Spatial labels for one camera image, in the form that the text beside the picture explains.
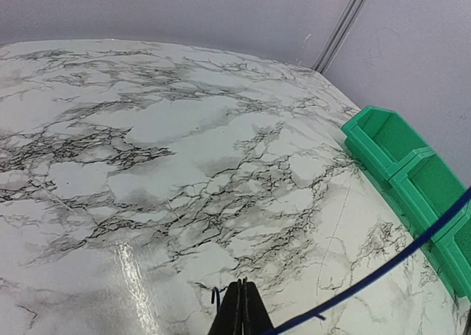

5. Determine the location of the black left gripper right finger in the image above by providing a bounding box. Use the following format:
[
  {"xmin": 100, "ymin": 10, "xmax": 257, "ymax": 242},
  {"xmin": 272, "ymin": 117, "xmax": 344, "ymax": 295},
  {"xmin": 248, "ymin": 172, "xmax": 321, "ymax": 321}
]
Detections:
[{"xmin": 242, "ymin": 278, "xmax": 275, "ymax": 335}]

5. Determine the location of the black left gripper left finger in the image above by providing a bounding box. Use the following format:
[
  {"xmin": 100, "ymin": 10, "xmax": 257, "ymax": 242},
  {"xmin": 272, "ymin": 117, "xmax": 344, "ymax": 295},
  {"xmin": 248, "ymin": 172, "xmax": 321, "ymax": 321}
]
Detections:
[{"xmin": 208, "ymin": 280, "xmax": 243, "ymax": 335}]

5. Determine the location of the blue wire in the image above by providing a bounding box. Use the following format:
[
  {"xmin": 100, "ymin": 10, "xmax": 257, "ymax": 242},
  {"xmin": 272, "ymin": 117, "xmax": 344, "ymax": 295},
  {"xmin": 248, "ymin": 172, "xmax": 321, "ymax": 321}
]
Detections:
[{"xmin": 210, "ymin": 187, "xmax": 471, "ymax": 335}]

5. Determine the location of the green three-compartment plastic bin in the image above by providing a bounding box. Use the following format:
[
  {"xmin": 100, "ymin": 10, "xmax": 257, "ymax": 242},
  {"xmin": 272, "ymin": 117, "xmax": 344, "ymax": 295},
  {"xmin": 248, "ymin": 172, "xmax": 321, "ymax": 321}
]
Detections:
[{"xmin": 341, "ymin": 106, "xmax": 470, "ymax": 297}]

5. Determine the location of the aluminium back-right corner post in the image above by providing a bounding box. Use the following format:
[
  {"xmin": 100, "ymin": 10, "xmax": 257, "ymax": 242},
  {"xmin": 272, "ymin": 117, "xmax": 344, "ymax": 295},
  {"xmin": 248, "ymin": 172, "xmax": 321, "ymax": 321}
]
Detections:
[{"xmin": 311, "ymin": 0, "xmax": 368, "ymax": 74}]

